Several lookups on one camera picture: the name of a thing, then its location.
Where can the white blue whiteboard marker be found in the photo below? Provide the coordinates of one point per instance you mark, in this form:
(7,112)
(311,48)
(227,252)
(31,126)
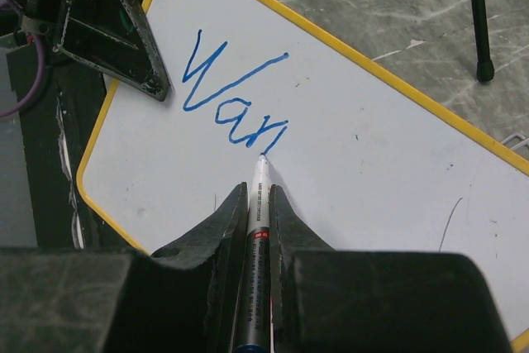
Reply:
(253,319)

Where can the yellow framed whiteboard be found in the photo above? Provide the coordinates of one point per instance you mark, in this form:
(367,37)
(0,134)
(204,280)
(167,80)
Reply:
(368,161)

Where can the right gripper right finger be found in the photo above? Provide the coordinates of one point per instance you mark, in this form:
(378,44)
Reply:
(327,300)

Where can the wire whiteboard easel stand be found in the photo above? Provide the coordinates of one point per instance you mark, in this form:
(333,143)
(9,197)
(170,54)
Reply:
(515,141)

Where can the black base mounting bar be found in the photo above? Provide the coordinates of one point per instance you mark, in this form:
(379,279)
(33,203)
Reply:
(41,149)

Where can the black perforated music stand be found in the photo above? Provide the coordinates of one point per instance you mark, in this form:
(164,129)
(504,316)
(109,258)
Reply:
(484,70)

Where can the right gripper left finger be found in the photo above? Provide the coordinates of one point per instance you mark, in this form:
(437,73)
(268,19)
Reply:
(182,298)

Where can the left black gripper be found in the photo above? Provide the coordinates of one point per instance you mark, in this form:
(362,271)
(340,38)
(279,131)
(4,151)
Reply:
(111,36)

